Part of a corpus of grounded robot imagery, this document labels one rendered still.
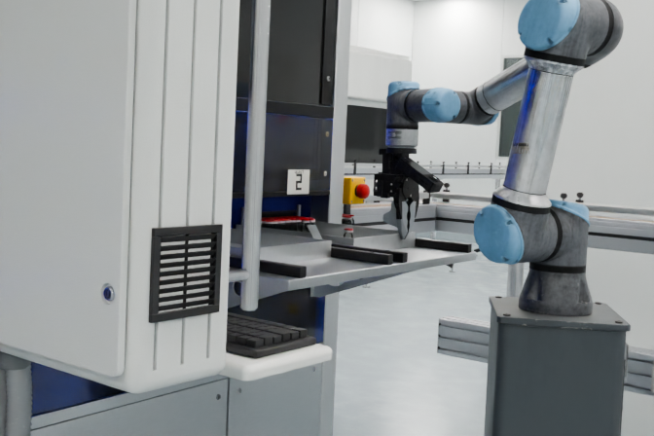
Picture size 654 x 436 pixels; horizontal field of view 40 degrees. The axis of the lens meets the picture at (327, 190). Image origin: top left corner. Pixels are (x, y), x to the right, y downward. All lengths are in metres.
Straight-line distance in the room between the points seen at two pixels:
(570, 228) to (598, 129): 1.57
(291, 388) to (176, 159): 1.24
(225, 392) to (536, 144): 0.89
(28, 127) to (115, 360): 0.33
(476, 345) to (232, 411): 1.12
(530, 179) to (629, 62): 1.68
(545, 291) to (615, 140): 1.57
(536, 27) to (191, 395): 1.05
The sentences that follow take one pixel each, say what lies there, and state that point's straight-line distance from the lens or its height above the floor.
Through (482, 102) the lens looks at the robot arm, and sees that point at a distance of 2.05.
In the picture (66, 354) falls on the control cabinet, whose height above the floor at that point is 0.84.
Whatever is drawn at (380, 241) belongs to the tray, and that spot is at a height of 0.90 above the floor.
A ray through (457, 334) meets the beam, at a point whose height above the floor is 0.51.
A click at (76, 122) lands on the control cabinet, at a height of 1.13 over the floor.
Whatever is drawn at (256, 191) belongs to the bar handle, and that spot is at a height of 1.05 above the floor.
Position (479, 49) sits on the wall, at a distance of 11.03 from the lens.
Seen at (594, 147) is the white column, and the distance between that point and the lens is 3.43.
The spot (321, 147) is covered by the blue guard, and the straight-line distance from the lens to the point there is 2.26.
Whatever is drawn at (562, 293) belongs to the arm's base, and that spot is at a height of 0.83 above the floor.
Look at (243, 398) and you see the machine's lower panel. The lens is 2.14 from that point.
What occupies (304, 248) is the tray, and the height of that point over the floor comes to 0.90.
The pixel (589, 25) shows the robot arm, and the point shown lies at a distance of 1.76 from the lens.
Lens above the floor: 1.12
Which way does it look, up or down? 3 degrees down
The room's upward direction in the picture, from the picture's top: 3 degrees clockwise
